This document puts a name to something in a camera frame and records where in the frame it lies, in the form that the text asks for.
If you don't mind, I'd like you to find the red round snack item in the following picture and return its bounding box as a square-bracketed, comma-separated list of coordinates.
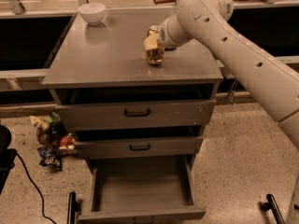
[59, 135, 75, 150]

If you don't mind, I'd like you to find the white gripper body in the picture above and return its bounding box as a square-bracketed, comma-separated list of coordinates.
[158, 15, 191, 48]

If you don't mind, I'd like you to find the black right base bar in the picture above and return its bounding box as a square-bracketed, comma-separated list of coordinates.
[261, 194, 285, 224]

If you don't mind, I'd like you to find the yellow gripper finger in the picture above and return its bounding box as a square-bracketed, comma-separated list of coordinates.
[143, 33, 158, 50]

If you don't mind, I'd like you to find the yellow chip bag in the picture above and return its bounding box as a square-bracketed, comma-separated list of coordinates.
[30, 116, 50, 131]

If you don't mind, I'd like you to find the orange soda can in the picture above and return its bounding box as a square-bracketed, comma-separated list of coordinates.
[146, 25, 164, 65]

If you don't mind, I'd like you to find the grey top drawer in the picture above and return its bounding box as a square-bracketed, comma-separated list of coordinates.
[56, 99, 216, 131]

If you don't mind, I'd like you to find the grey drawer cabinet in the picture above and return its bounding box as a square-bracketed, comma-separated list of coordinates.
[40, 7, 224, 224]

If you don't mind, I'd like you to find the dark blue snack packet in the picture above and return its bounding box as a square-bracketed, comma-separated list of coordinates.
[164, 48, 177, 51]

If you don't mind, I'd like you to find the black base bar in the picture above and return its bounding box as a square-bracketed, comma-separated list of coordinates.
[261, 194, 285, 224]
[66, 191, 77, 224]

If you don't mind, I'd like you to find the brown wooden stick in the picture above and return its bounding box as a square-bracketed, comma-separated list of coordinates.
[153, 0, 176, 5]

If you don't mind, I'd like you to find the white bowl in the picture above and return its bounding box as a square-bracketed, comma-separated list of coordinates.
[78, 3, 107, 25]

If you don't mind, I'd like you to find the grey middle drawer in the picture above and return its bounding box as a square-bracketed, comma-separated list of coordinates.
[75, 136, 203, 159]

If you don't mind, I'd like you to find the black cable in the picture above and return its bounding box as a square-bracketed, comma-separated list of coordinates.
[15, 152, 57, 224]

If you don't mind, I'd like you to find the brown snack bag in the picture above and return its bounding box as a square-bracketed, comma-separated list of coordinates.
[36, 128, 53, 146]

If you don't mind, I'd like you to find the black left base bar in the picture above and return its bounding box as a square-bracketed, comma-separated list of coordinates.
[66, 191, 77, 224]

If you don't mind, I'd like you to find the black device on floor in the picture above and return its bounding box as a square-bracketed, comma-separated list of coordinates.
[0, 125, 17, 194]

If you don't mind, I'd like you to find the green snack bag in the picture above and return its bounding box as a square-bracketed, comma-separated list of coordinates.
[46, 112, 61, 133]

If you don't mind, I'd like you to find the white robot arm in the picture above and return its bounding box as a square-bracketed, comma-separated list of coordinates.
[144, 0, 299, 149]

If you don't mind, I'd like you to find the grey open bottom drawer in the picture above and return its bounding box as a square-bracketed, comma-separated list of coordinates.
[78, 155, 206, 224]

